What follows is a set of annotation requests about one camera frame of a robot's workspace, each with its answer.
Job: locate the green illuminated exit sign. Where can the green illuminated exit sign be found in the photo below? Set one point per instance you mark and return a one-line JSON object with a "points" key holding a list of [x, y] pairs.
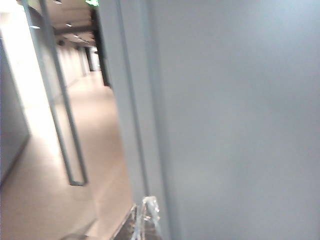
{"points": [[93, 2]]}

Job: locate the clear glass door pane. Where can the clear glass door pane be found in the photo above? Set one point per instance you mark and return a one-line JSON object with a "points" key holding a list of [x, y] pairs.
{"points": [[37, 125]]}

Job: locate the round black wall speaker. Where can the round black wall speaker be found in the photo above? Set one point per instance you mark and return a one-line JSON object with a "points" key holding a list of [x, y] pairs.
{"points": [[61, 42]]}

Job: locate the grey metal door frame post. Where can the grey metal door frame post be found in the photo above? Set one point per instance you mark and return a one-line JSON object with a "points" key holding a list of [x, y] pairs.
{"points": [[130, 100]]}

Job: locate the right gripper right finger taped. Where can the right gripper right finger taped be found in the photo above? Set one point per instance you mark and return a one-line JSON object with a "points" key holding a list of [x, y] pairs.
{"points": [[151, 220]]}

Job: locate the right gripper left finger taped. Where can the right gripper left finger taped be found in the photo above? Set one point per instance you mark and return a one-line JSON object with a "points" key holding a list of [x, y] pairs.
{"points": [[127, 227]]}

